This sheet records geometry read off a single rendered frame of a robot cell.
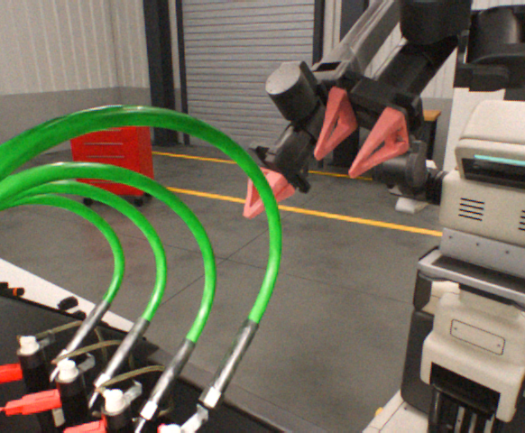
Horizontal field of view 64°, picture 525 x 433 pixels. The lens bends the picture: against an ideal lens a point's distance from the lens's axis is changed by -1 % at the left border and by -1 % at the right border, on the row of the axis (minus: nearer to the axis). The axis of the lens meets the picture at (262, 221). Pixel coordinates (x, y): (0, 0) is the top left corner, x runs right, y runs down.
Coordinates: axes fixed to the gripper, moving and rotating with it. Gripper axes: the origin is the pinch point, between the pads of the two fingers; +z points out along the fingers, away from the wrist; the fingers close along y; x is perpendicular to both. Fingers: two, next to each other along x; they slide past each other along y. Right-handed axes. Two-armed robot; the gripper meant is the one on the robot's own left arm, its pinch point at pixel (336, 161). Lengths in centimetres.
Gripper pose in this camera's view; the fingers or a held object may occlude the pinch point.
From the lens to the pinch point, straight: 49.5
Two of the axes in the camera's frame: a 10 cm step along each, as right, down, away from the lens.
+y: 6.9, 4.8, -5.5
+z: -6.2, 7.8, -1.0
